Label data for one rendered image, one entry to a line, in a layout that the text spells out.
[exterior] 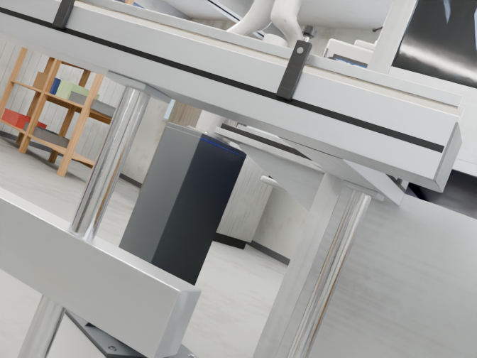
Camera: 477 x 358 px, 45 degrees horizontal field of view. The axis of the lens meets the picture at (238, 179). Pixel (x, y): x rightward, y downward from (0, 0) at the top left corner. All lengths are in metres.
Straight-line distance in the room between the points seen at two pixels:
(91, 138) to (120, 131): 9.38
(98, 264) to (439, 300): 0.94
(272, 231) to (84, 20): 6.41
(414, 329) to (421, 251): 0.21
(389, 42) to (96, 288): 1.13
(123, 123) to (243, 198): 5.57
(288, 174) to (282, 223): 5.48
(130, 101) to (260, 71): 0.27
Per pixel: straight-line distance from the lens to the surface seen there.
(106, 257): 1.01
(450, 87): 1.70
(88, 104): 7.16
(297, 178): 1.83
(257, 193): 6.70
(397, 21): 1.79
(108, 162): 1.06
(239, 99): 0.91
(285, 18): 2.01
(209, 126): 2.29
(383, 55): 1.76
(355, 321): 1.66
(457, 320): 1.63
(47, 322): 1.12
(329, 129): 0.85
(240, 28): 2.32
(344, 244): 1.44
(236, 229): 6.65
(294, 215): 7.21
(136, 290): 0.98
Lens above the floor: 0.75
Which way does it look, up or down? level
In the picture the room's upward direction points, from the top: 22 degrees clockwise
